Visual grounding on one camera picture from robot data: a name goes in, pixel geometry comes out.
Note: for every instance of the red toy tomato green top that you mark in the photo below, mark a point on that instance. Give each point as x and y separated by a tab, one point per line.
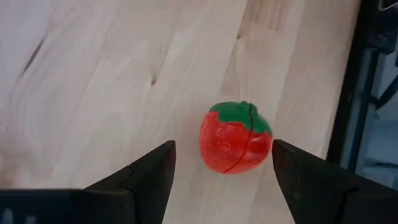
233	146

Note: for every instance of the black metal table frame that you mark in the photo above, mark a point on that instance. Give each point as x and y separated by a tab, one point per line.
348	77

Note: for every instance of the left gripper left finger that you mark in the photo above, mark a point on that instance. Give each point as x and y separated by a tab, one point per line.
140	193

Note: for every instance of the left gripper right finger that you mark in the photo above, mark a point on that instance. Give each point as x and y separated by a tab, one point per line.
304	193

